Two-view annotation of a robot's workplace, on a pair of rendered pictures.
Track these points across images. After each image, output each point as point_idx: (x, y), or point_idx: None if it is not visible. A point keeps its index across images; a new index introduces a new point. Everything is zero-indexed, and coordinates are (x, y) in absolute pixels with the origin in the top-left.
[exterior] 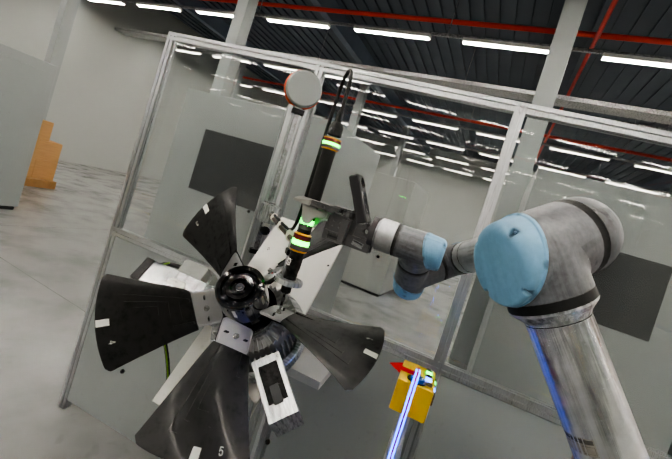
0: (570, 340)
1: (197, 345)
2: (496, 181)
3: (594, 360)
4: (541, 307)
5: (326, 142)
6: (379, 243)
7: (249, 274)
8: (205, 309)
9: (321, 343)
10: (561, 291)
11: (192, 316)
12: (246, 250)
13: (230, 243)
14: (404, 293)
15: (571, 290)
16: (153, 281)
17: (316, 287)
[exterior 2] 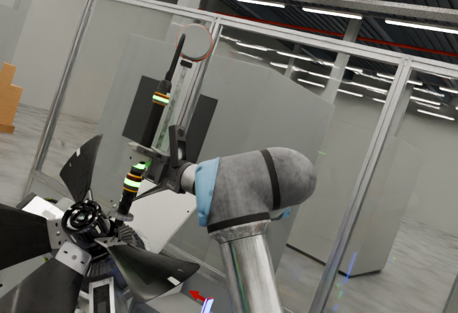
0: (232, 251)
1: None
2: (377, 137)
3: (246, 268)
4: (212, 226)
5: (155, 97)
6: (184, 185)
7: (92, 207)
8: (56, 234)
9: (132, 266)
10: (223, 213)
11: (46, 239)
12: None
13: (87, 181)
14: None
15: (230, 213)
16: (31, 212)
17: (172, 230)
